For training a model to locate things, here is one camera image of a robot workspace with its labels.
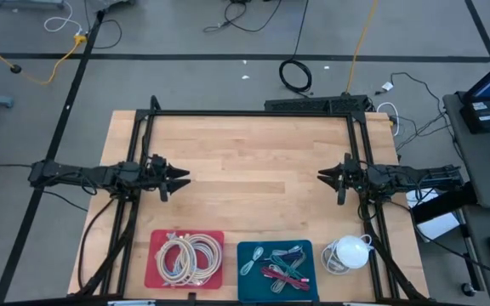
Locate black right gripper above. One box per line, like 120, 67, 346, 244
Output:
317, 152, 368, 192

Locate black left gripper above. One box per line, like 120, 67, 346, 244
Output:
145, 153, 192, 196

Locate thick cream cable coil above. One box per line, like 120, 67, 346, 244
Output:
155, 235, 198, 286

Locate thick white cable coil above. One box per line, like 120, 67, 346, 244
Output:
180, 232, 224, 285

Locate tiny white cable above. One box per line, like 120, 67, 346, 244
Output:
276, 244, 301, 256

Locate large light blue cable coil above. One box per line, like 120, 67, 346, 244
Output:
163, 246, 206, 281

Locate teal braided cable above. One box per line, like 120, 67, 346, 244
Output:
270, 253, 305, 277

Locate short lilac cable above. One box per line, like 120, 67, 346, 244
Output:
239, 245, 265, 276

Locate red braided cable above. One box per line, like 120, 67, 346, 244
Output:
260, 266, 311, 292

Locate grey braided cable bundle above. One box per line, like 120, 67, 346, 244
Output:
269, 261, 297, 294

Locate long black power strip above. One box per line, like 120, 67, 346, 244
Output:
264, 94, 370, 114

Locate white dome device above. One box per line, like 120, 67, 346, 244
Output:
336, 235, 371, 270

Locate red plastic tray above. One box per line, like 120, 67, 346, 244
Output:
144, 229, 225, 291

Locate white cardboard box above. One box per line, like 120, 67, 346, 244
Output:
405, 188, 461, 242

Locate teal blue plastic tray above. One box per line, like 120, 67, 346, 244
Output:
236, 239, 320, 303

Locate black box with white labels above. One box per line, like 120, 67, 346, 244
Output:
459, 99, 490, 135

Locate white charger with cable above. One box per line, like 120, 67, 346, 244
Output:
320, 233, 376, 276

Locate white cable loop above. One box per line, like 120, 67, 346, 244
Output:
375, 101, 401, 137

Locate black aluminium table frame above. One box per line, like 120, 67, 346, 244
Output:
100, 108, 403, 306

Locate black diagonal frame strut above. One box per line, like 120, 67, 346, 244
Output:
74, 199, 140, 298
367, 203, 427, 301

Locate black coiled floor cable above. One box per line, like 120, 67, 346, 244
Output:
278, 0, 313, 94

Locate orange floor cable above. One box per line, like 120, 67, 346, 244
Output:
345, 0, 380, 95

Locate thin black floor cable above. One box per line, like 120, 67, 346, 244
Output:
202, 0, 284, 34

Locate yellow extension cord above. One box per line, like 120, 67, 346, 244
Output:
0, 31, 88, 86

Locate white looped floor cable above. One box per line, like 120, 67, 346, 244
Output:
43, 2, 83, 35

